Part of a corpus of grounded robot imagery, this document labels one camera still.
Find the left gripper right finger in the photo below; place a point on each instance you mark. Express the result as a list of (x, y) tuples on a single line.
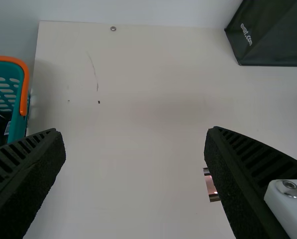
[(242, 179)]

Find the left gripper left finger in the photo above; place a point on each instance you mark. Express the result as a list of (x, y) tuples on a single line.
[(24, 179)]

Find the small square scanner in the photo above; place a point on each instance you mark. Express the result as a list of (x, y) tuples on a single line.
[(209, 184)]

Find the teal shopping basket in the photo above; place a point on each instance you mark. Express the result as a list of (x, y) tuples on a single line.
[(16, 119)]

